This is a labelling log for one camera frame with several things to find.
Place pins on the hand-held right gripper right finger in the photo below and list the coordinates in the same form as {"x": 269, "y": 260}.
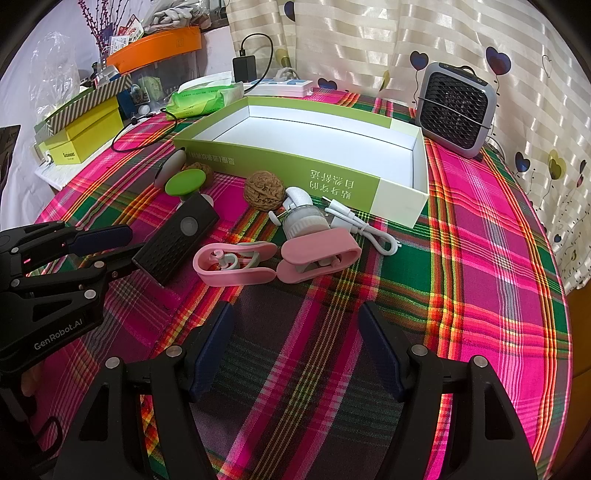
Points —
{"x": 383, "y": 355}

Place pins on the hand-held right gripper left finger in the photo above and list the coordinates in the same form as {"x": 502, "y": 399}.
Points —
{"x": 210, "y": 355}

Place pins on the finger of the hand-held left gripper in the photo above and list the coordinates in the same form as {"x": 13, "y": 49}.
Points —
{"x": 104, "y": 239}
{"x": 117, "y": 264}

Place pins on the black rectangular device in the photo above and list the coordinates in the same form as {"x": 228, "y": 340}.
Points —
{"x": 175, "y": 240}

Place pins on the oval black white device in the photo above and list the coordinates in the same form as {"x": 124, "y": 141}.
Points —
{"x": 168, "y": 168}

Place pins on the green-capped white bottle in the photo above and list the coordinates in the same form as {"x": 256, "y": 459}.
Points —
{"x": 184, "y": 182}

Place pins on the brown walnut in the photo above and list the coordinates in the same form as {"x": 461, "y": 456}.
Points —
{"x": 259, "y": 191}
{"x": 208, "y": 178}

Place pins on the pink folding plastic gadget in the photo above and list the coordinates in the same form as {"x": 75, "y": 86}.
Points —
{"x": 323, "y": 240}

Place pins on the white clear plastic dispenser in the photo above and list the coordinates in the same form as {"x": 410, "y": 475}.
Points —
{"x": 300, "y": 212}

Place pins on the green and white cardboard box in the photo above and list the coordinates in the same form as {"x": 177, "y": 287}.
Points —
{"x": 323, "y": 134}

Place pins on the person's left hand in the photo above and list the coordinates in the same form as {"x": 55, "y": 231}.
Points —
{"x": 33, "y": 377}

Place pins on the white shelf board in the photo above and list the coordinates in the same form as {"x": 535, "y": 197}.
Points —
{"x": 55, "y": 177}

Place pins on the yellow-green cardboard box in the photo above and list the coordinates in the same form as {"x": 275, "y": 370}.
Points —
{"x": 87, "y": 134}

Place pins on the pink green plaid tablecloth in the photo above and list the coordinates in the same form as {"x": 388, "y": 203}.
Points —
{"x": 485, "y": 277}

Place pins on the green white striped box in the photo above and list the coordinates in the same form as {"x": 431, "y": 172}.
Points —
{"x": 78, "y": 104}

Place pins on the green white packet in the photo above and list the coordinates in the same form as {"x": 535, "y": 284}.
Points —
{"x": 152, "y": 87}

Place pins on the green tissue pack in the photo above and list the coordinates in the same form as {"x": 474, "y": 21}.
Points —
{"x": 203, "y": 101}

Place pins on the clear plastic bag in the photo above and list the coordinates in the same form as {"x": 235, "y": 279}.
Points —
{"x": 60, "y": 64}

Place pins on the clear plastic storage bin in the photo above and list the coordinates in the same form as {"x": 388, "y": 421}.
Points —
{"x": 175, "y": 74}

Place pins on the orange-lidded clear container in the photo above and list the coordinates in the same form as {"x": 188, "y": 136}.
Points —
{"x": 157, "y": 48}

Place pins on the brown wooden panel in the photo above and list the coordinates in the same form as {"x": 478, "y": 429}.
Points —
{"x": 579, "y": 323}

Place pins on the colourful card packets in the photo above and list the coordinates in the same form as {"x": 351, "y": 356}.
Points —
{"x": 127, "y": 34}

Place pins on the purple flower branches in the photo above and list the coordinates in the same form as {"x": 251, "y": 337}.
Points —
{"x": 99, "y": 27}

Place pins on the black power adapter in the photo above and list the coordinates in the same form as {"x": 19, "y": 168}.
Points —
{"x": 243, "y": 69}

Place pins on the white blue power strip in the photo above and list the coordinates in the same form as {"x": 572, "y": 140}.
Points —
{"x": 286, "y": 87}

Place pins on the white plug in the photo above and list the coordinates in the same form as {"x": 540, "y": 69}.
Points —
{"x": 285, "y": 73}

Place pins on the grey mini heater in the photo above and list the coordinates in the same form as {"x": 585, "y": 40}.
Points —
{"x": 450, "y": 108}

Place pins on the cream striped heart curtain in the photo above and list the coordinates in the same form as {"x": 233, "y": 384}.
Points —
{"x": 369, "y": 46}

